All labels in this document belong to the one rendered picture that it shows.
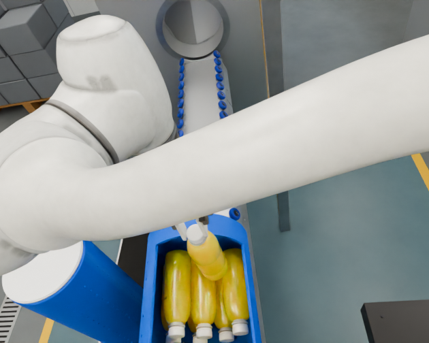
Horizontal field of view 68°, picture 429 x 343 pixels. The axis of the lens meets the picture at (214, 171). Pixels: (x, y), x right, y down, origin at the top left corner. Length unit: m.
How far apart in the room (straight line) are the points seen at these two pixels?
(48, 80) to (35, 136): 3.51
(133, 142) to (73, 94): 0.08
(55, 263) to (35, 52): 2.74
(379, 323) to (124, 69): 0.77
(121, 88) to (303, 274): 1.80
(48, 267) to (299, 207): 1.59
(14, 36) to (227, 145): 3.51
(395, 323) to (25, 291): 1.04
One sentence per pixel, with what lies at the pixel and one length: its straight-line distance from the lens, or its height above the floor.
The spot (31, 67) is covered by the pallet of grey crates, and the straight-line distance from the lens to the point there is 3.79.
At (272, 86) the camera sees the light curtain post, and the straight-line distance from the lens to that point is 1.26.
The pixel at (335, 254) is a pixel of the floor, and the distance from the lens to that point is 2.10.
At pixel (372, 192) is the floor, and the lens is 2.36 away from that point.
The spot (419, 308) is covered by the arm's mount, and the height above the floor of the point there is 1.06.
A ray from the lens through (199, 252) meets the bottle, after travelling 0.70.
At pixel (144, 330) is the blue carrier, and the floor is 1.19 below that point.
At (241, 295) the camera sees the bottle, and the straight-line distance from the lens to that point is 0.85.
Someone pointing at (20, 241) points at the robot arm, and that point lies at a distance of 0.31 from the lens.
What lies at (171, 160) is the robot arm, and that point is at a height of 1.76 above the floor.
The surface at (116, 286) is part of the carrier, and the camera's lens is 1.36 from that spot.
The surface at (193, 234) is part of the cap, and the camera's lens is 0.67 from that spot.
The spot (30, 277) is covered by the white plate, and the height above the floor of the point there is 1.04.
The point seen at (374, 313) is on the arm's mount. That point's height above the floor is 1.06.
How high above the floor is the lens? 1.90
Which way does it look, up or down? 49 degrees down
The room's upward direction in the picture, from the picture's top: 18 degrees counter-clockwise
